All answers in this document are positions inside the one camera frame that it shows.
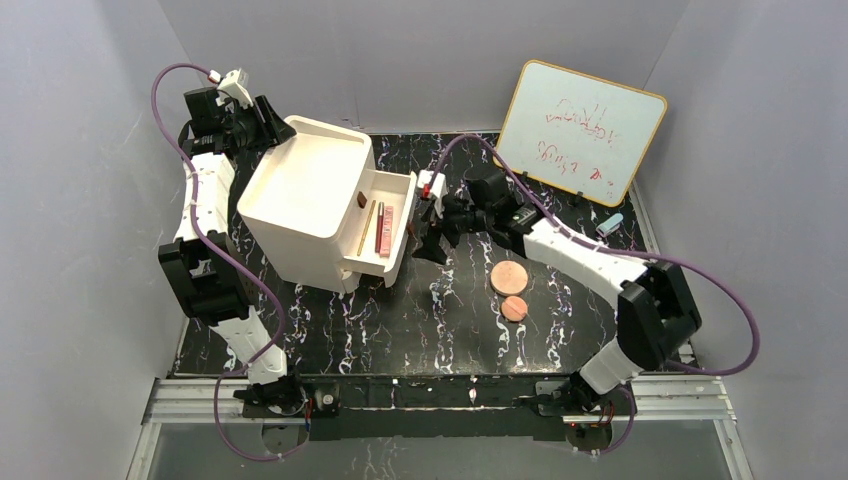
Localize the whiteboard with yellow frame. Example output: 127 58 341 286
495 60 668 207

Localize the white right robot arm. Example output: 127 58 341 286
413 169 702 404

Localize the white drawer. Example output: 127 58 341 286
339 169 417 287

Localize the light blue eraser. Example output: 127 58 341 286
596 213 624 238

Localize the white three-drawer organizer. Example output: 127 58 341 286
237 115 373 293

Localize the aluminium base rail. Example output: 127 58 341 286
143 374 736 423

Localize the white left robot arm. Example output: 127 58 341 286
158 87 296 386

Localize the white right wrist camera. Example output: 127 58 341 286
416 170 447 219

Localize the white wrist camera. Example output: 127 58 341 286
416 170 447 219
207 68 254 109

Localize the small round pink compact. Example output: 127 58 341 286
500 296 529 323

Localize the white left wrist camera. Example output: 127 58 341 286
207 68 254 109

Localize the red lip gloss tube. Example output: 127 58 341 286
374 202 385 254

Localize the large round pink compact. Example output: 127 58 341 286
489 260 529 297

